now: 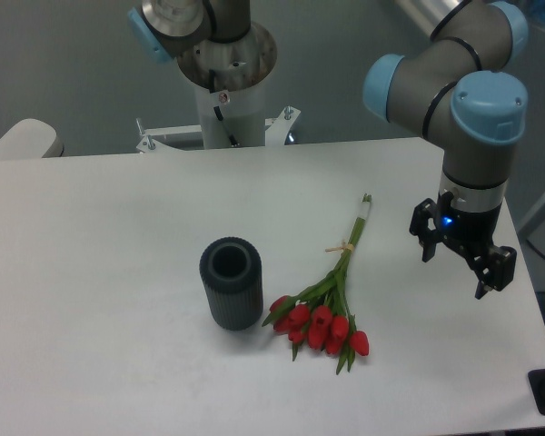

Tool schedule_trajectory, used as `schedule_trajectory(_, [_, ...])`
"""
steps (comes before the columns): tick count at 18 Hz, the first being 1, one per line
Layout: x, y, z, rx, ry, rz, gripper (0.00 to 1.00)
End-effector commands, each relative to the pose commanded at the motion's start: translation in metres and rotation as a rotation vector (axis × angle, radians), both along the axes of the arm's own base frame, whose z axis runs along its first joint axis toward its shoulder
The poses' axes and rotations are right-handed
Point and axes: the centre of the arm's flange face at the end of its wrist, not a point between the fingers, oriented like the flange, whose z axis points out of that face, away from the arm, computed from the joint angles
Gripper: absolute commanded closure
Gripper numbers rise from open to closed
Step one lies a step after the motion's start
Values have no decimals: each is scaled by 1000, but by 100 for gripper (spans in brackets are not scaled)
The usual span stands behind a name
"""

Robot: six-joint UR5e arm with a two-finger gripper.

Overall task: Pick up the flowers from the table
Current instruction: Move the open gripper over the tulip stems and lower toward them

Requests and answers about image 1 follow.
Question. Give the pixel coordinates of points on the red tulip bouquet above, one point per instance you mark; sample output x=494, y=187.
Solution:
x=320, y=317

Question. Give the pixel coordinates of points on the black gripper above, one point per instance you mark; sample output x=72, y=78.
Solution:
x=468, y=234

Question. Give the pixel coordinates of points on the white chair backrest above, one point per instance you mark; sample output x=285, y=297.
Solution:
x=30, y=139

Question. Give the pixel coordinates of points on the dark grey ribbed vase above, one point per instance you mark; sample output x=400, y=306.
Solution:
x=232, y=275

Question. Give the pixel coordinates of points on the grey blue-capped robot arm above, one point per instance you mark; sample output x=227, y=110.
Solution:
x=454, y=95

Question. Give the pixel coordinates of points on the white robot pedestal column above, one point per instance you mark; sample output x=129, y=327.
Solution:
x=229, y=80

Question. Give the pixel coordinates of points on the white pedestal base frame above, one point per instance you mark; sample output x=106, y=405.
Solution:
x=216, y=134

